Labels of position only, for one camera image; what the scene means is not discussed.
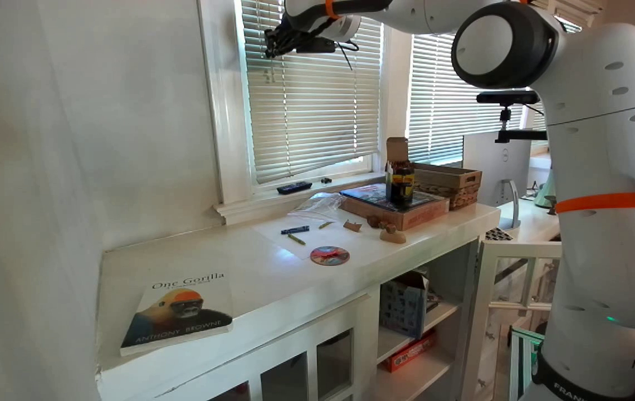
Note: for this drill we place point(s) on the dark jar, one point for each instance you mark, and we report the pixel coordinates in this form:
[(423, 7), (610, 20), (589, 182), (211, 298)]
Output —
[(402, 186)]

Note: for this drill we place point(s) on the narrow white window blind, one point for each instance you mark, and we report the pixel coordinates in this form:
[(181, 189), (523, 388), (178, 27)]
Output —
[(441, 103)]

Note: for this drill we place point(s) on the blue crayon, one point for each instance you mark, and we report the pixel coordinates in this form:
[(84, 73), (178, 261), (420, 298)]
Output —
[(294, 230)]

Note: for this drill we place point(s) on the red compact disc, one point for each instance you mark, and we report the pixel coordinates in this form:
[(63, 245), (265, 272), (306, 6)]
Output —
[(329, 258)]

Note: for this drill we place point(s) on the mint green appliance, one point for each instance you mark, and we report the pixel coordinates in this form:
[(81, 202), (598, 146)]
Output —
[(546, 195)]

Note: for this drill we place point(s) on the white shelf cabinet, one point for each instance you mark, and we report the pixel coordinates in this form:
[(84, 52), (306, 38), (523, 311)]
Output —
[(294, 336)]

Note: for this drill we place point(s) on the red book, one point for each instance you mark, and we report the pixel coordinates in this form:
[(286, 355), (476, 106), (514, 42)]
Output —
[(408, 353)]

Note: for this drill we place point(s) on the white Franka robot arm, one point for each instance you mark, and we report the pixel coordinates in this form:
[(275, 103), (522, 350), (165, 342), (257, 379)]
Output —
[(613, 259)]

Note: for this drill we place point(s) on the brown wooden crate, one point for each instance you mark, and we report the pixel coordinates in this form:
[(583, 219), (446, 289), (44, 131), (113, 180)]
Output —
[(453, 186)]

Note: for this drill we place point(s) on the white wooden chair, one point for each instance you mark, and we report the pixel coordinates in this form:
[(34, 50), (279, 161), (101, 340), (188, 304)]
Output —
[(509, 248)]

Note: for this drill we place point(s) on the clear plastic bag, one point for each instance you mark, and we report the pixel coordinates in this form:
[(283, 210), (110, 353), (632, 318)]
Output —
[(326, 205)]

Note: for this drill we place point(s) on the green crayon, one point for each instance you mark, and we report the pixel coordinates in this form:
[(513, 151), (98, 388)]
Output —
[(297, 239)]

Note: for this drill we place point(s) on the small wooden block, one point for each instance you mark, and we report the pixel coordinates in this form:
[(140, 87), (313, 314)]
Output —
[(392, 236), (352, 226)]

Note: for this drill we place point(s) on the teal framed board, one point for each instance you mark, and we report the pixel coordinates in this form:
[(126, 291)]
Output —
[(525, 359)]

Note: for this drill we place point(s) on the small black sill item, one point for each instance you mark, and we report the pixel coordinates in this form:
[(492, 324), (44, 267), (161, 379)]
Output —
[(326, 180)]

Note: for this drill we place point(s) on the white computer monitor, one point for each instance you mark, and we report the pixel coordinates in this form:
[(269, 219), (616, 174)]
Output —
[(501, 167)]

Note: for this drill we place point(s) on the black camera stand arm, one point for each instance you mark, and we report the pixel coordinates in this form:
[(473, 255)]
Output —
[(520, 137)]

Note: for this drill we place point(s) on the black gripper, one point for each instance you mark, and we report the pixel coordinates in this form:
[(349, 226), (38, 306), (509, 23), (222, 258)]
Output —
[(308, 37)]

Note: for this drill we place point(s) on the black remote control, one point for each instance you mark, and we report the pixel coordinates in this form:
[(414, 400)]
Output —
[(294, 189)]

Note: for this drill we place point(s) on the bird cover book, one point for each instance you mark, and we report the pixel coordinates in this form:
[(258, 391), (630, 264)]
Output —
[(173, 314)]

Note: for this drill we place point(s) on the blue patterned box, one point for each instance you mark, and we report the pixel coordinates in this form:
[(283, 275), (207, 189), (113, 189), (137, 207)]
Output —
[(404, 306)]

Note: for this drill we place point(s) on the brown wooden box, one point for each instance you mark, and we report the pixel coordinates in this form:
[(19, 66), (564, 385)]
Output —
[(420, 214)]

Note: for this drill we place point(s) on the black stereo camera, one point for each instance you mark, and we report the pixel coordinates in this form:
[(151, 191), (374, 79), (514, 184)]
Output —
[(509, 96)]

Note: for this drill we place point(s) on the wide white window blind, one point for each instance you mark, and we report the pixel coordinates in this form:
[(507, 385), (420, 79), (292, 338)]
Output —
[(308, 113)]

